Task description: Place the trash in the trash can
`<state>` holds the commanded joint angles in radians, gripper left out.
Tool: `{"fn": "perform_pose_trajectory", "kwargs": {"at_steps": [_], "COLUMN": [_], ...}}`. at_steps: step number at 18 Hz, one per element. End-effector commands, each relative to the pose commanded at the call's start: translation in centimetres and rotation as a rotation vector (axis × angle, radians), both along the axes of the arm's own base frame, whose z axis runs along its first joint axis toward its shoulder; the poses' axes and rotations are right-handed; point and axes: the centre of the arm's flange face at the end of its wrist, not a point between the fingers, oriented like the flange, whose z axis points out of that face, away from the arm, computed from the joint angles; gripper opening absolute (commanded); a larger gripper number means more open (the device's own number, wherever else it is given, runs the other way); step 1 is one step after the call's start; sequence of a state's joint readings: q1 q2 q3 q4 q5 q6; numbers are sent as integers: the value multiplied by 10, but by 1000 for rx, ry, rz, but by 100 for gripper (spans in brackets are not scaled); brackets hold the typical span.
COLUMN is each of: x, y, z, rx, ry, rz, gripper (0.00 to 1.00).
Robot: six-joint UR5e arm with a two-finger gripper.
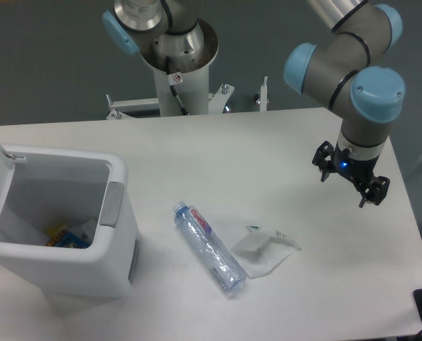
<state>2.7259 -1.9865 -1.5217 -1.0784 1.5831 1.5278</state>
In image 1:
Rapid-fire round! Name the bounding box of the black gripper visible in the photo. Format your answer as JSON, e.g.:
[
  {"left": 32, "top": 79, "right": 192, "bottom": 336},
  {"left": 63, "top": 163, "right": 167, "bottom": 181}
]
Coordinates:
[{"left": 312, "top": 141, "right": 390, "bottom": 207}]

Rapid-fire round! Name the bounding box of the white plastic wrapper bag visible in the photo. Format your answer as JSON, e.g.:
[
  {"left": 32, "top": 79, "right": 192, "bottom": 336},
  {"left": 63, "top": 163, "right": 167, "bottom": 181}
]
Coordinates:
[{"left": 230, "top": 225, "right": 301, "bottom": 279}]

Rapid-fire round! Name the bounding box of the clear plastic water bottle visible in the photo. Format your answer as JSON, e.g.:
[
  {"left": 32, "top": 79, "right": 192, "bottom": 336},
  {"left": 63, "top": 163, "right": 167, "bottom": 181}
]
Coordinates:
[{"left": 173, "top": 202, "right": 247, "bottom": 296}]

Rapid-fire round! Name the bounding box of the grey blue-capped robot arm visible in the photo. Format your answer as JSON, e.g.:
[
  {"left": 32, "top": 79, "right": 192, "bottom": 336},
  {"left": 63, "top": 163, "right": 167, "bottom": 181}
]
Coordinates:
[{"left": 102, "top": 1, "right": 406, "bottom": 205}]

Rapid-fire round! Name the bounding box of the colourful trash in bin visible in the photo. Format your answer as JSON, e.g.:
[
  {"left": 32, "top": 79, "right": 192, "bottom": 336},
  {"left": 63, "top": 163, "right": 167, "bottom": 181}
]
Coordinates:
[{"left": 45, "top": 225, "right": 90, "bottom": 249}]

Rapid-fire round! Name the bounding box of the white plastic trash can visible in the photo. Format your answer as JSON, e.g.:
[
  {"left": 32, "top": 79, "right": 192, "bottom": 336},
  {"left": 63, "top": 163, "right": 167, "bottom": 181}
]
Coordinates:
[{"left": 0, "top": 146, "right": 140, "bottom": 297}]

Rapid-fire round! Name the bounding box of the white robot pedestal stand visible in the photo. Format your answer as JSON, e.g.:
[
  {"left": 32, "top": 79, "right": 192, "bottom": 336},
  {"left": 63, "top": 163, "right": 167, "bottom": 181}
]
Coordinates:
[{"left": 105, "top": 17, "right": 271, "bottom": 121}]

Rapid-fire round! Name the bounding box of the black cable on pedestal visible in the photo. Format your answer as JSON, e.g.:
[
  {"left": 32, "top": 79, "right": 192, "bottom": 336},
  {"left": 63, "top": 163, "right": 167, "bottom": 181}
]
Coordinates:
[{"left": 164, "top": 55, "right": 190, "bottom": 117}]

